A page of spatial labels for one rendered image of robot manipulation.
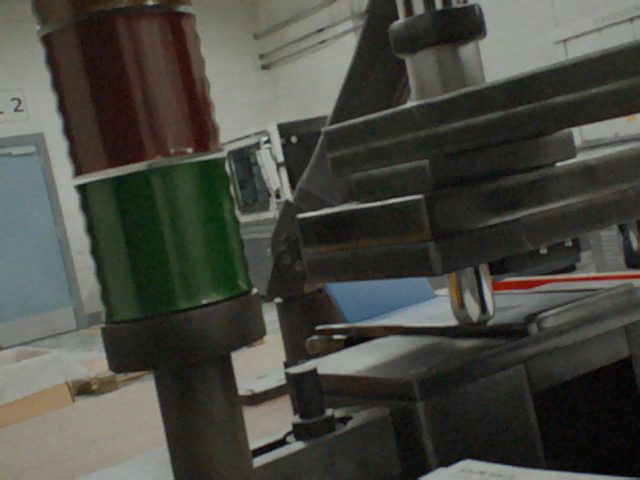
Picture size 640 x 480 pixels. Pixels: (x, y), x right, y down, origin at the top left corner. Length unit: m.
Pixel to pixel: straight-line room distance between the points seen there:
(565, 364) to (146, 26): 0.31
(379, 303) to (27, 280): 11.09
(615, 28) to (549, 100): 5.94
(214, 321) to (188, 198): 0.03
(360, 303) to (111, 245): 0.37
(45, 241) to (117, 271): 11.50
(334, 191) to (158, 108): 0.65
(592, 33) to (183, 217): 6.27
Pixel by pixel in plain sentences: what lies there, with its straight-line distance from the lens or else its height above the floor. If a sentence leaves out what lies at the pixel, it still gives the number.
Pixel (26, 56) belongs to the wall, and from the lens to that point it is 12.01.
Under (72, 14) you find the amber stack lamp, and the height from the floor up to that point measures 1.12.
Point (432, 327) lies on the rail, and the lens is 0.53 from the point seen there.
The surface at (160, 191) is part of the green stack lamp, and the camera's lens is 0.24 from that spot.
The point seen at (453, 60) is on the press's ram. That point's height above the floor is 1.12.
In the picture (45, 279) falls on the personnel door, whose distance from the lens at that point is 11.72.
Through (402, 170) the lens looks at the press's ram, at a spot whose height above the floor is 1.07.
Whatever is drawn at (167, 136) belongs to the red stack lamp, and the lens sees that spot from 0.24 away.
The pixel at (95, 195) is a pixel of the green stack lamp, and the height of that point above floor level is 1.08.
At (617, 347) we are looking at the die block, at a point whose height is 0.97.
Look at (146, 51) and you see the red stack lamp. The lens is 0.25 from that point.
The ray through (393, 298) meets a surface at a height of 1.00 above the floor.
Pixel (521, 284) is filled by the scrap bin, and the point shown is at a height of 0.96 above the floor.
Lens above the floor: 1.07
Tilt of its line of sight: 3 degrees down
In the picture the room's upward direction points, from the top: 12 degrees counter-clockwise
